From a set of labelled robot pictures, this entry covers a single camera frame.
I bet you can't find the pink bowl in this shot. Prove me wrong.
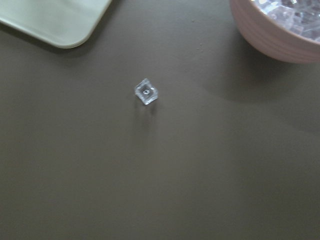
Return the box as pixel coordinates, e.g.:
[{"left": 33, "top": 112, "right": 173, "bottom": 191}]
[{"left": 229, "top": 0, "right": 320, "bottom": 64}]

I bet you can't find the stray clear ice cube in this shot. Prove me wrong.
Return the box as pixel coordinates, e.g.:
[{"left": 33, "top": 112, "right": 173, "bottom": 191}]
[{"left": 134, "top": 78, "right": 159, "bottom": 106}]

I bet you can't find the clear ice cubes pile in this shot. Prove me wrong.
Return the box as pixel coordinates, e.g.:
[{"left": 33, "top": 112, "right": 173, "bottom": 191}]
[{"left": 253, "top": 0, "right": 320, "bottom": 42}]

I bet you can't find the cream rabbit tray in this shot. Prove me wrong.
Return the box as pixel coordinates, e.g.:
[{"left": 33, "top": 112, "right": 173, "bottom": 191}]
[{"left": 0, "top": 0, "right": 111, "bottom": 49}]

